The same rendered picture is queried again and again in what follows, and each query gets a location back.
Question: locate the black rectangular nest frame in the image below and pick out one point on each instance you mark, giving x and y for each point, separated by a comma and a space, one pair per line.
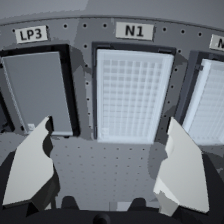
95, 45

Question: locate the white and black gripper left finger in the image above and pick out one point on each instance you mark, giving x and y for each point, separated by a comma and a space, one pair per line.
28, 179

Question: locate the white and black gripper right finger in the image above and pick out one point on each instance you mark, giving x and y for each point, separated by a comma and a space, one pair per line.
188, 186

